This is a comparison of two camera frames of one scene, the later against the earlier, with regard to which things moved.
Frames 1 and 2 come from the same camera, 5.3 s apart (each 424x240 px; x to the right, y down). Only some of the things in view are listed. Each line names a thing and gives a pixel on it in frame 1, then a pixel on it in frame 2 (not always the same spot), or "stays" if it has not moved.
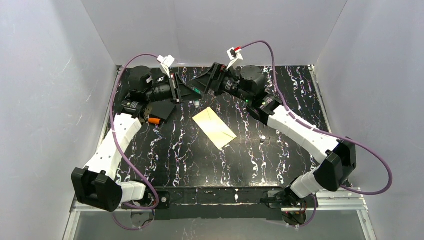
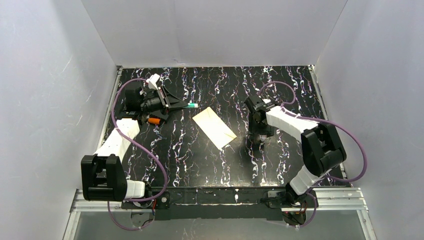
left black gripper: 178,88 to 166,100
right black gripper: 216,78 to 260,133
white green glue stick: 197,103 to 193,105
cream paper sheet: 214,127 stays
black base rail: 221,202 stays
